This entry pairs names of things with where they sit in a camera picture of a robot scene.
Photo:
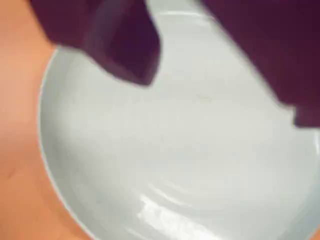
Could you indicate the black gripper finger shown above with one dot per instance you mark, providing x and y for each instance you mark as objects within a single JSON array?
[
  {"x": 120, "y": 37},
  {"x": 275, "y": 50}
]

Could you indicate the light blue round plate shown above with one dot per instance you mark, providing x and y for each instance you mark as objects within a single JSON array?
[{"x": 180, "y": 150}]

